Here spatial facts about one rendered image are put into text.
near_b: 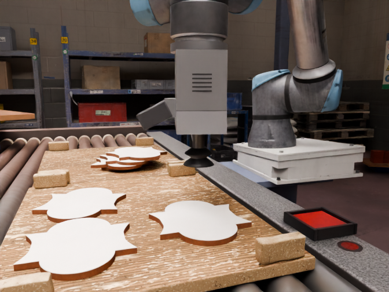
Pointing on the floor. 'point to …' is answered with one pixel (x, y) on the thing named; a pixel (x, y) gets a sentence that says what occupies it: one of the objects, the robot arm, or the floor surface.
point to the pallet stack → (334, 124)
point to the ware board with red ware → (378, 161)
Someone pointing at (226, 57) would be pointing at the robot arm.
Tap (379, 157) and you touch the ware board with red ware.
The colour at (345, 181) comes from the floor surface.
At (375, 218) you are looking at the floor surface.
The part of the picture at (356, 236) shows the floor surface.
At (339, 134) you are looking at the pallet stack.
